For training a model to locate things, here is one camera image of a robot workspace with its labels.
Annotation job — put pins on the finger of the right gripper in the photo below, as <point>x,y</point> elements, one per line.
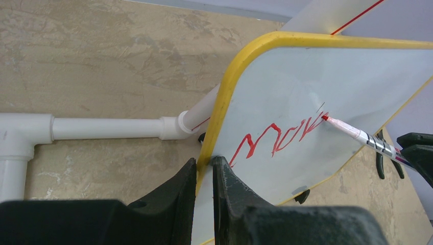
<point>417,149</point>

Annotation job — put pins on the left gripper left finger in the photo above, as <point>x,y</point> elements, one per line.
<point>163,216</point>

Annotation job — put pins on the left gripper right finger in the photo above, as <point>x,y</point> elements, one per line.
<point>242,217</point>

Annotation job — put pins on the red whiteboard marker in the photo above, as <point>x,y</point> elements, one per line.
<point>379,145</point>

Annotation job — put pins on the yellow framed whiteboard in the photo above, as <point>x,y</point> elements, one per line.
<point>267,118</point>

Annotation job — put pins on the left black whiteboard foot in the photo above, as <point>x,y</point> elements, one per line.
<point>302,197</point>

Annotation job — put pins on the white PVC pipe frame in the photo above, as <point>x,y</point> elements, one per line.
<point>20,132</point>

